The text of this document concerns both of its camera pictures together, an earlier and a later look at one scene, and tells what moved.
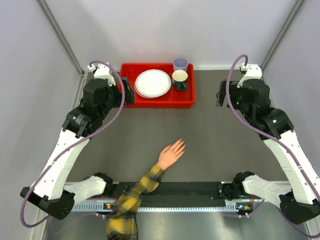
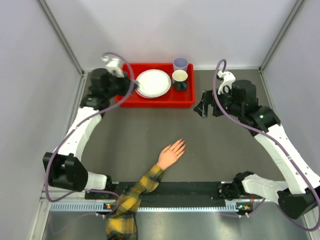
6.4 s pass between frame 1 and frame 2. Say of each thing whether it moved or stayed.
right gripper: moved
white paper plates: stayed
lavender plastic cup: stayed
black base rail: stayed
